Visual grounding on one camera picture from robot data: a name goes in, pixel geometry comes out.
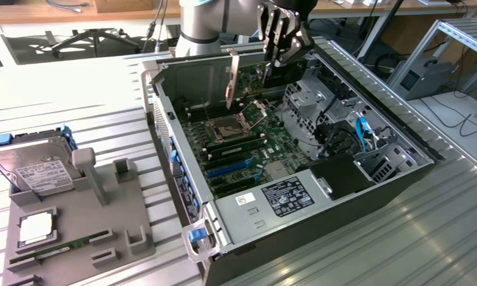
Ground green RAM stick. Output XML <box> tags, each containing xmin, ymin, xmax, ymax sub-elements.
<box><xmin>9</xmin><ymin>234</ymin><xmax>109</xmax><ymax>265</ymax></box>

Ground CPU socket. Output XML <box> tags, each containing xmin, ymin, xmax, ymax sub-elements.
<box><xmin>208</xmin><ymin>117</ymin><xmax>250</xmax><ymax>144</ymax></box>

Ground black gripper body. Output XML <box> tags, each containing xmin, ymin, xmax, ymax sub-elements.
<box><xmin>266</xmin><ymin>0</ymin><xmax>320</xmax><ymax>18</ymax></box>

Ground metal socket cover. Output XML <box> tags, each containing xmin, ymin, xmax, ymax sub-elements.
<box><xmin>237</xmin><ymin>99</ymin><xmax>274</xmax><ymax>129</ymax></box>

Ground silver CPU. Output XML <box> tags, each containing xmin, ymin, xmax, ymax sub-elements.
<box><xmin>17</xmin><ymin>212</ymin><xmax>56</xmax><ymax>244</ymax></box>

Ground silver chipset heatsink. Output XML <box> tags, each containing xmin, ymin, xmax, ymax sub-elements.
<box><xmin>262</xmin><ymin>161</ymin><xmax>290</xmax><ymax>180</ymax></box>

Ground blue case latch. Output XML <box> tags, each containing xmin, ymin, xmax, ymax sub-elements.
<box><xmin>186</xmin><ymin>227</ymin><xmax>208</xmax><ymax>243</ymax></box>

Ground graphics card with metal bracket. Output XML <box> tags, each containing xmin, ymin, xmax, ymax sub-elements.
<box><xmin>224</xmin><ymin>46</ymin><xmax>308</xmax><ymax>110</ymax></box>

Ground green motherboard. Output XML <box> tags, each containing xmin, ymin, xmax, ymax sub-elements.
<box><xmin>177</xmin><ymin>95</ymin><xmax>316</xmax><ymax>201</ymax></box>

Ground grey equipment box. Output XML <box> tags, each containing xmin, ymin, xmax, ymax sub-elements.
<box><xmin>397</xmin><ymin>58</ymin><xmax>459</xmax><ymax>101</ymax></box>

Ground blue grey cable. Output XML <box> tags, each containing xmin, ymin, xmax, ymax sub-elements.
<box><xmin>45</xmin><ymin>0</ymin><xmax>92</xmax><ymax>13</ymax></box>

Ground black wire bundle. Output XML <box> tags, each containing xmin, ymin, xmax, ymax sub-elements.
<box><xmin>314</xmin><ymin>121</ymin><xmax>361</xmax><ymax>157</ymax></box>

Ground grey parts rack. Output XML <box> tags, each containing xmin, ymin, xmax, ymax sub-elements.
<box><xmin>1</xmin><ymin>147</ymin><xmax>158</xmax><ymax>286</ymax></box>

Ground open black PC case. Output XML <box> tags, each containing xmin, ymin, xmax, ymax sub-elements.
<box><xmin>140</xmin><ymin>43</ymin><xmax>446</xmax><ymax>286</ymax></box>

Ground black expansion slot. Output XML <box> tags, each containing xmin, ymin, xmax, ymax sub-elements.
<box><xmin>202</xmin><ymin>152</ymin><xmax>248</xmax><ymax>169</ymax></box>
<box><xmin>214</xmin><ymin>184</ymin><xmax>265</xmax><ymax>200</ymax></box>
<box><xmin>210</xmin><ymin>175</ymin><xmax>260</xmax><ymax>192</ymax></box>

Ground black plastic shroud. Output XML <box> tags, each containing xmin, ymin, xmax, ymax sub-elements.
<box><xmin>306</xmin><ymin>154</ymin><xmax>377</xmax><ymax>201</ymax></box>

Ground black stand pole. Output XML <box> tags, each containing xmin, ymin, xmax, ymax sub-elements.
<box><xmin>356</xmin><ymin>0</ymin><xmax>405</xmax><ymax>59</ymax></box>

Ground black floor cable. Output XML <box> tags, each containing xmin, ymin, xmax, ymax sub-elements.
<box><xmin>417</xmin><ymin>89</ymin><xmax>477</xmax><ymax>138</ymax></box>

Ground blue expansion slot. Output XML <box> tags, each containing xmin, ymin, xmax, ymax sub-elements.
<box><xmin>204</xmin><ymin>158</ymin><xmax>253</xmax><ymax>179</ymax></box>

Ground cable along robot arm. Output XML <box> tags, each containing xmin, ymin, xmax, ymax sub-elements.
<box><xmin>141</xmin><ymin>0</ymin><xmax>168</xmax><ymax>53</ymax></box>

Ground brown wooden box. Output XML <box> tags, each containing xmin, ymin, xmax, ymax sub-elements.
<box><xmin>93</xmin><ymin>0</ymin><xmax>157</xmax><ymax>14</ymax></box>

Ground blue disk wire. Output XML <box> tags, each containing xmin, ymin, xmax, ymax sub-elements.
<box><xmin>353</xmin><ymin>116</ymin><xmax>373</xmax><ymax>156</ymax></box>

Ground silver power supply unit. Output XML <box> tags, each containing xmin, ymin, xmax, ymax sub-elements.
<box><xmin>212</xmin><ymin>168</ymin><xmax>337</xmax><ymax>250</ymax></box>

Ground aluminium frame rack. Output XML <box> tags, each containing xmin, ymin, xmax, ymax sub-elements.
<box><xmin>385</xmin><ymin>16</ymin><xmax>477</xmax><ymax>101</ymax></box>

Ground silver drive cage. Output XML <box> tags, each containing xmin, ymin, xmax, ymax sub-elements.
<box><xmin>280</xmin><ymin>49</ymin><xmax>373</xmax><ymax>156</ymax></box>

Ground silver disk bay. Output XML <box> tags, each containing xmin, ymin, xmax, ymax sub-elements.
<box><xmin>352</xmin><ymin>142</ymin><xmax>434</xmax><ymax>185</ymax></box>

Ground silver hard disk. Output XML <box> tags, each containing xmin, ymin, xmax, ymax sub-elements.
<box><xmin>0</xmin><ymin>139</ymin><xmax>85</xmax><ymax>198</ymax></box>

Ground socket locking lever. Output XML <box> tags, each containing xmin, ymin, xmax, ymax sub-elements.
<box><xmin>201</xmin><ymin>97</ymin><xmax>216</xmax><ymax>126</ymax></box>

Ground dark RAM stick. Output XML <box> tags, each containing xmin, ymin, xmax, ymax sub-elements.
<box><xmin>208</xmin><ymin>142</ymin><xmax>265</xmax><ymax>158</ymax></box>

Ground wooden desk white legs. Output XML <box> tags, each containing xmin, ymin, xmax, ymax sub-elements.
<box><xmin>309</xmin><ymin>0</ymin><xmax>477</xmax><ymax>59</ymax></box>

